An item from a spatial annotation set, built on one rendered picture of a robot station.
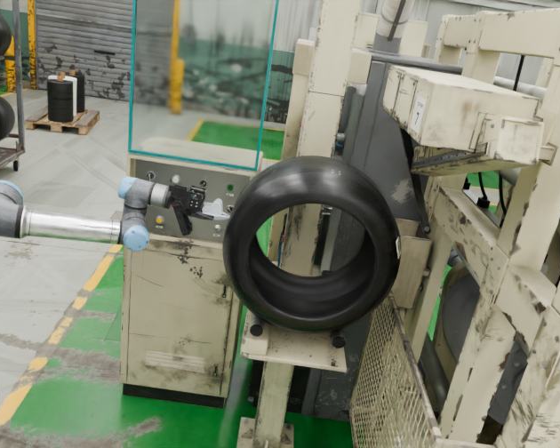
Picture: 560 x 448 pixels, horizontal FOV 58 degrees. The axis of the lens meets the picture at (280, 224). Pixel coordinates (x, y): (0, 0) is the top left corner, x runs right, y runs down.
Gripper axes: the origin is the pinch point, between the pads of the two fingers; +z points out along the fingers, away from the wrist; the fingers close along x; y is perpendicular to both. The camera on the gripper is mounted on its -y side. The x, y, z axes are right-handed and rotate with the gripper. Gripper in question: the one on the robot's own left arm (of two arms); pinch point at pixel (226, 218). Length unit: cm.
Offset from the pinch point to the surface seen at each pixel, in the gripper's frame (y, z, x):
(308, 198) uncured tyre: 17.3, 23.3, -12.1
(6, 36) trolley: -14, -263, 347
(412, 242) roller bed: 1, 68, 19
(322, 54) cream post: 56, 18, 26
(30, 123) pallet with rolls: -151, -329, 540
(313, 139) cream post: 27.3, 22.9, 26.1
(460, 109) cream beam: 54, 49, -36
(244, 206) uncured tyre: 8.9, 5.5, -9.0
